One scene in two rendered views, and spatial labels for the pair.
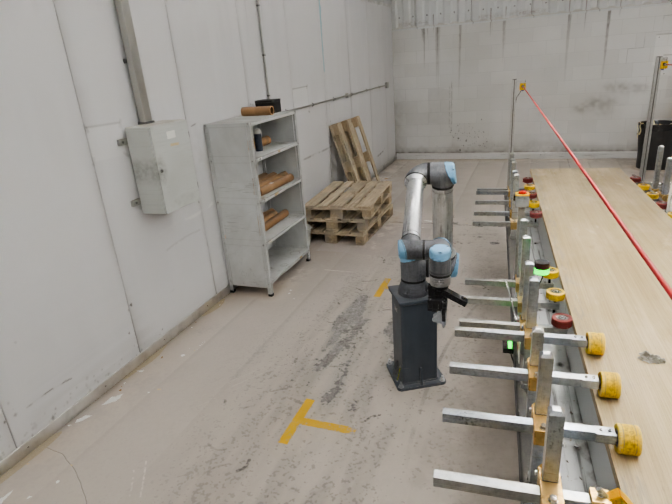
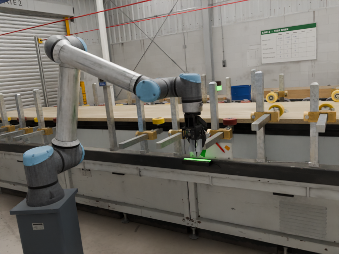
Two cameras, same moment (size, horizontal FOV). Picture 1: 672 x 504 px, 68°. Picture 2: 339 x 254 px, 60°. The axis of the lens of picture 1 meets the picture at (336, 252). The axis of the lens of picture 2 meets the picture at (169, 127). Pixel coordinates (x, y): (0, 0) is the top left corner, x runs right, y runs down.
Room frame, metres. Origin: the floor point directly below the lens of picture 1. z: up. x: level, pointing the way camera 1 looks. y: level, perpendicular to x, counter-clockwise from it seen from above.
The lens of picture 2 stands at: (1.80, 0.85, 1.21)
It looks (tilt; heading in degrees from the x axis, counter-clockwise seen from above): 11 degrees down; 282
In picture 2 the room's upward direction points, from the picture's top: 5 degrees counter-clockwise
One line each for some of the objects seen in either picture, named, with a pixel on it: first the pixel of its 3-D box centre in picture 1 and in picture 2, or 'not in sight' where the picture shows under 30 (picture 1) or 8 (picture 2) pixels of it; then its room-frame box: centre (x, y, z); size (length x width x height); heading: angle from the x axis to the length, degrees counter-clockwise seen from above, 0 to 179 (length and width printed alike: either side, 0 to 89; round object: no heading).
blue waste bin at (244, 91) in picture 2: not in sight; (241, 99); (1.56, -6.76, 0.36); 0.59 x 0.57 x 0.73; 68
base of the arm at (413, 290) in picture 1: (413, 284); (44, 190); (2.79, -0.46, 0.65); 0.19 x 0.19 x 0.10
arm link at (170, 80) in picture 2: (438, 250); (166, 87); (2.08, -0.46, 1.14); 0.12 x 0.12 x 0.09; 76
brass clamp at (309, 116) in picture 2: (535, 373); (319, 116); (1.40, -0.63, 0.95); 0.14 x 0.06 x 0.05; 162
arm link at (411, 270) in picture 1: (414, 263); (41, 165); (2.79, -0.47, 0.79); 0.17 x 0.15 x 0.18; 76
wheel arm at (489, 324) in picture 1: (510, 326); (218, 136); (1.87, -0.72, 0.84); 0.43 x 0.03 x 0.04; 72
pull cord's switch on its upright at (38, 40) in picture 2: (652, 126); (44, 78); (4.22, -2.72, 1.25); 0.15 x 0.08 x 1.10; 162
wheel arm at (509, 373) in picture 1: (526, 374); (323, 116); (1.39, -0.60, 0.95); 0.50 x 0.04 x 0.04; 72
